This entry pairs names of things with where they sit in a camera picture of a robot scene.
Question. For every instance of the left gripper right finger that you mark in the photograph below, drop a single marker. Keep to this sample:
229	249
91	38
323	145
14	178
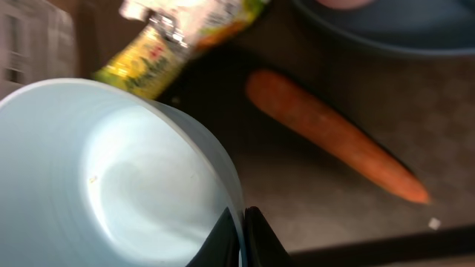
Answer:
263	248

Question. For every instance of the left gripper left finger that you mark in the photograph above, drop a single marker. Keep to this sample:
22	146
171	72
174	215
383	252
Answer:
221	247

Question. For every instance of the orange carrot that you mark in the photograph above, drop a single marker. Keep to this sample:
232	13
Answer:
289	104

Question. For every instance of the light blue bowl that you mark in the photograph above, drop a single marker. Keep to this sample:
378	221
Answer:
94	176

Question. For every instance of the yellow snack wrapper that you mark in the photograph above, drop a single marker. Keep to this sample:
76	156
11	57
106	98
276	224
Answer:
175	32

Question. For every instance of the pink cup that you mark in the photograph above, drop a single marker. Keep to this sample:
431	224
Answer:
344	4

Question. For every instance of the brown serving tray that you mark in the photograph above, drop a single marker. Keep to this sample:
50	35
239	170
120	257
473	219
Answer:
323	212

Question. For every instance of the clear plastic bin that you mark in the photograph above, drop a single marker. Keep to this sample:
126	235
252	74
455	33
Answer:
37	43

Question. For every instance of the dark blue plate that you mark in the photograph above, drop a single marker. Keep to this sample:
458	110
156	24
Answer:
405	27

